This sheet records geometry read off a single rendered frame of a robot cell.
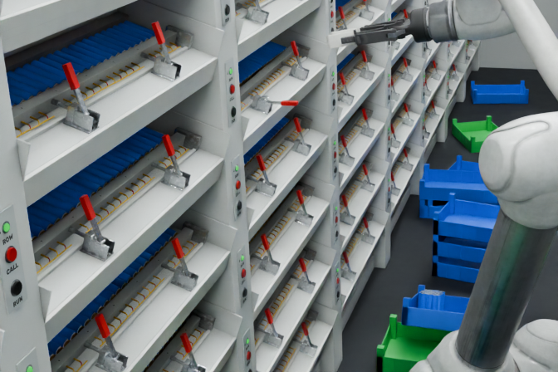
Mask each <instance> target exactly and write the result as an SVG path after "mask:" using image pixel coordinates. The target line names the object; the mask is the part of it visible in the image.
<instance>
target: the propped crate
mask: <svg viewBox="0 0 558 372"><path fill-rule="evenodd" d="M424 289H425V285H418V293H417V294H416V295H415V296H414V297H413V298H409V297H404V298H403V309H402V320H401V325H404V326H416V327H423V328H429V329H435V330H448V331H456V330H459V328H460V325H461V323H462V321H463V317H464V314H465V311H466V309H467V304H468V302H469V299H470V298H466V297H460V296H445V297H444V309H443V311H435V310H428V309H421V308H418V303H419V292H420V291H422V290H424Z"/></svg>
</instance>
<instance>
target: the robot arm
mask: <svg viewBox="0 0 558 372"><path fill-rule="evenodd" d="M513 32H516V33H517V35H518V36H519V37H520V39H521V42H522V44H523V45H524V47H525V48H526V51H527V52H528V54H529V56H530V58H531V59H532V61H533V63H534V65H535V67H536V69H537V70H538V71H539V73H540V75H541V77H542V79H543V80H544V82H545V83H546V85H547V86H548V88H549V89H550V91H551V92H552V94H553V95H554V97H555V98H556V99H557V100H558V39H557V38H556V36H555V34H554V32H553V31H552V30H551V28H550V26H549V25H548V23H547V22H546V20H545V18H544V17H543V16H542V14H541V12H540V10H539V9H538V7H537V6H536V5H535V3H534V1H533V0H447V1H441V2H433V3H430V5H429V7H428V8H426V7H423V8H418V9H414V10H412V11H411V13H410V20H407V19H406V17H403V18H400V19H397V20H393V21H388V22H380V23H375V24H370V25H365V26H364V27H361V28H358V27H357V28H352V29H347V30H342V31H337V32H331V33H330V35H329V36H326V40H327V44H328V48H329V49H331V48H336V47H345V46H350V45H356V44H357V46H360V45H365V44H371V43H377V42H390V41H397V40H398V39H404V38H406V37H405V36H408V35H412V36H413V37H414V40H415V42H417V43H420V42H430V41H432V40H433V41H434V42H435V43H439V42H450V41H457V40H472V41H476V40H485V39H491V38H495V37H502V36H505V35H507V34H511V33H513ZM478 164H479V170H480V174H481V176H482V180H483V182H484V184H485V186H486V187H487V189H488V190H489V191H490V192H491V193H492V194H494V195H495V196H496V197H497V200H498V202H499V204H500V210H499V213H498V215H497V220H496V222H495V225H494V228H493V230H492V234H491V236H490V239H489V242H488V244H487V249H486V251H485V254H484V257H483V259H482V264H481V266H480V269H479V272H478V274H477V279H476V281H475V284H474V287H473V289H472V294H471V296H470V299H469V302H468V304H467V309H466V311H465V314H464V317H463V321H462V323H461V325H460V328H459V330H456V331H453V332H451V333H449V334H447V335H446V336H445V337H444V338H443V339H442V341H441V342H440V343H439V345H438V346H437V347H436V348H435V349H434V350H433V351H432V352H431V353H430V354H429V355H428V357H427V359H426V360H422V361H419V362H418V363H417V364H416V365H415V366H414V367H413V368H412V369H411V370H410V371H409V372H558V321H554V320H547V319H541V320H536V321H533V322H530V323H527V324H525V325H524V326H523V327H522V328H521V329H520V330H517V329H518V326H519V325H520V322H521V318H522V317H523V314H524V312H525V309H526V306H527V304H528V301H529V300H530V297H531V293H532V291H533V289H534V286H535V284H536V281H537V278H538V276H539V274H540V272H541V269H542V266H543V264H544V261H545V259H546V256H547V253H548V252H549V249H550V247H551V244H552V241H553V238H554V236H555V234H556V230H557V228H558V111H557V112H550V113H544V114H538V115H528V116H525V117H522V118H519V119H516V120H513V121H511V122H508V123H506V124H504V125H502V126H500V127H499V128H497V129H495V130H494V131H493V132H491V133H490V134H489V135H488V136H487V137H486V139H485V141H484V142H483V144H482V147H481V149H480V153H479V159H478Z"/></svg>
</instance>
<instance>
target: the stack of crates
mask: <svg viewBox="0 0 558 372"><path fill-rule="evenodd" d="M499 210H500V206H499V205H493V204H487V203H476V202H470V201H464V200H458V199H456V193H450V194H449V200H448V202H447V203H446V204H445V206H444V207H443V208H442V210H441V211H440V212H438V211H435V212H434V213H433V273H432V276H435V277H443V278H447V279H453V280H457V281H465V282H471V283H475V281H476V279H477V274H478V272H479V269H480V266H481V264H482V259H483V257H484V254H485V251H486V249H487V244H488V242H489V239H490V236H491V234H492V230H493V228H494V225H495V222H496V220H497V215H498V213H499Z"/></svg>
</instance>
